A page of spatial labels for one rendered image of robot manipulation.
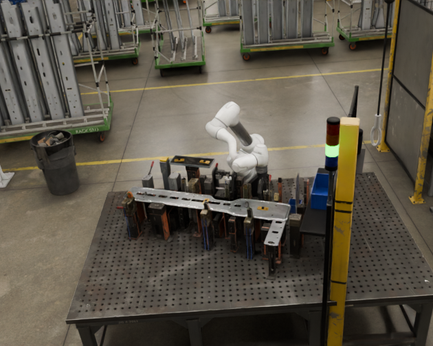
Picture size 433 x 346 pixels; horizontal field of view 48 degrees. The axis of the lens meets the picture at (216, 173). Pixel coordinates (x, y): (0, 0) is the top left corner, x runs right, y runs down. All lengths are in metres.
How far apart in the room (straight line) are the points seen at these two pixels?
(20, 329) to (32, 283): 0.57
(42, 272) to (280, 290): 2.60
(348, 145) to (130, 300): 1.84
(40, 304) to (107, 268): 1.15
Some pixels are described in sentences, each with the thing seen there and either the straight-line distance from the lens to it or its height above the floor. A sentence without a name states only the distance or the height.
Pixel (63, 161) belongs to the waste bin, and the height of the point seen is 0.46.
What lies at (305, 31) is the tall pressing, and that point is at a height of 0.42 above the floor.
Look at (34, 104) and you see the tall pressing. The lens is 7.75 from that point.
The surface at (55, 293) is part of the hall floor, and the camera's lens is 4.88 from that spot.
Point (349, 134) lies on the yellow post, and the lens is 2.69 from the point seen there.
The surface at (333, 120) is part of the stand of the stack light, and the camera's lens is 2.53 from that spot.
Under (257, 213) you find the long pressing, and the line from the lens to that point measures 3.67.
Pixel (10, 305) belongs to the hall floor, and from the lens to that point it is 4.96.
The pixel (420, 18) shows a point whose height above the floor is 1.85.
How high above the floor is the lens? 3.13
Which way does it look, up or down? 30 degrees down
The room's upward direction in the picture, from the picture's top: 5 degrees counter-clockwise
